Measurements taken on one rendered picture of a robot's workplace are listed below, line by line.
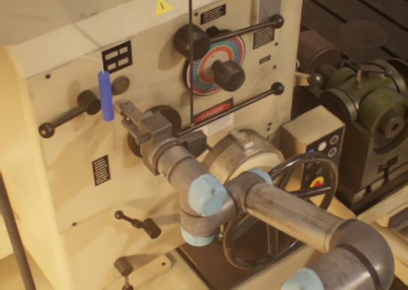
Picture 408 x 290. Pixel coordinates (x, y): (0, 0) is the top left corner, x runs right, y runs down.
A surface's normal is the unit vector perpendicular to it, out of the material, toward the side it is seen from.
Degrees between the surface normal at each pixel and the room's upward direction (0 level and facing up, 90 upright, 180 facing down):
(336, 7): 0
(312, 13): 0
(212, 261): 0
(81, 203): 90
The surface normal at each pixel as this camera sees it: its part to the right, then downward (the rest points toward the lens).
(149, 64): 0.59, 0.56
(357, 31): 0.00, -0.72
